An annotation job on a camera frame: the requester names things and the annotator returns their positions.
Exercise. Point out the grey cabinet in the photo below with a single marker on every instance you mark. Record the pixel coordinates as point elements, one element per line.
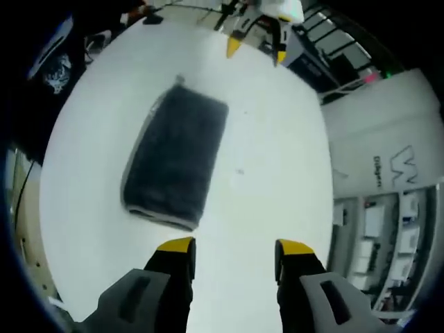
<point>312,66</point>

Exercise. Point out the white chest-worn device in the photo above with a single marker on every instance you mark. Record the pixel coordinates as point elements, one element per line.
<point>52,45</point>

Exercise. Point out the grey towel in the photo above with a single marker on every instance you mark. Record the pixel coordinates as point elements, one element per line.
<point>173,149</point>

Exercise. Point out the black tripod stand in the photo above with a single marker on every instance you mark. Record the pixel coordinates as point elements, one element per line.
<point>225,14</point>

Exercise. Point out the pink tag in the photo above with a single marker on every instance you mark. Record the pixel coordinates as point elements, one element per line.
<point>371,77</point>

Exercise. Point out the grey metal shelf unit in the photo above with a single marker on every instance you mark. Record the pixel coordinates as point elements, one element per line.
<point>360,222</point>

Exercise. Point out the row of white storage bins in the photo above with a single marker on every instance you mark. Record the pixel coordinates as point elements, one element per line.
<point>373,222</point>

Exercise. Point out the black round object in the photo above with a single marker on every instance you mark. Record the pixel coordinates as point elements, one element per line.
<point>152,19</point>

